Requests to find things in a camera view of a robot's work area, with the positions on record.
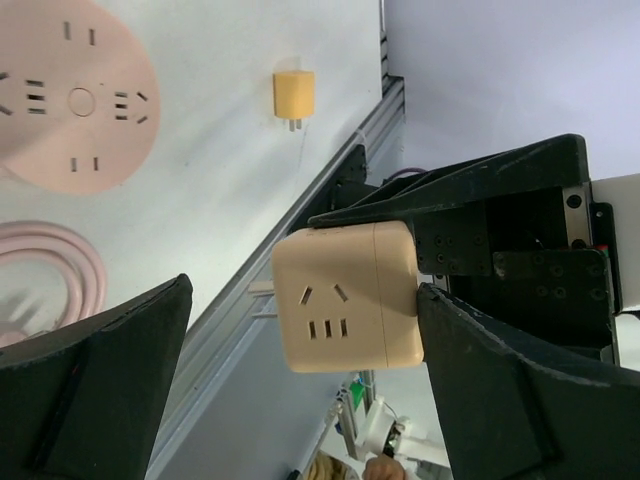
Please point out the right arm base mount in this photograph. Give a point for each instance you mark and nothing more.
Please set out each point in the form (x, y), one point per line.
(350, 182)

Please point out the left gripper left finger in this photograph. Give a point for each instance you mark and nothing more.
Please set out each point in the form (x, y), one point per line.
(86, 401)

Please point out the beige plug adapter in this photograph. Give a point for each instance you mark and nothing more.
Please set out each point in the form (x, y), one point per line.
(346, 298)

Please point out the pink round power strip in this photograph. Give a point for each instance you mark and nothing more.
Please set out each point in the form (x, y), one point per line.
(80, 112)

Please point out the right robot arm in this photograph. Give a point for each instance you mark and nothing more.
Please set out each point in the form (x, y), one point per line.
(622, 193)

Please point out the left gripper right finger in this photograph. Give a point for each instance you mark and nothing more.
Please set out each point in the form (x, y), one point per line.
(512, 406)

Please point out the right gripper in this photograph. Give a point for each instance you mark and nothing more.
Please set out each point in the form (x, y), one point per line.
(500, 233)

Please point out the orange plug adapter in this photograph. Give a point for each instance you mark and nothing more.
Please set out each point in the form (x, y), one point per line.
(294, 96)

